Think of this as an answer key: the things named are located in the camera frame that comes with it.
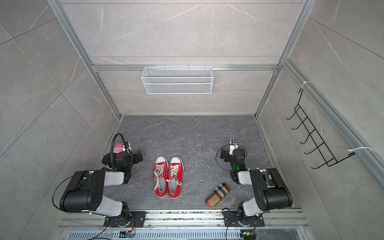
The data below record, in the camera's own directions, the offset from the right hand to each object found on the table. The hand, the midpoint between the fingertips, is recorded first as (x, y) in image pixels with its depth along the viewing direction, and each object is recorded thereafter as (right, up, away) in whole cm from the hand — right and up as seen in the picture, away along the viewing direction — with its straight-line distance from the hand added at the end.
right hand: (232, 147), depth 93 cm
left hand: (-64, -1, 0) cm, 64 cm away
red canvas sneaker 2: (-35, -13, -9) cm, 39 cm away
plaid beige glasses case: (-12, -23, -15) cm, 30 cm away
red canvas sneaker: (-43, -12, -12) cm, 46 cm away
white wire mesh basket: (-36, +45, +7) cm, 58 cm away
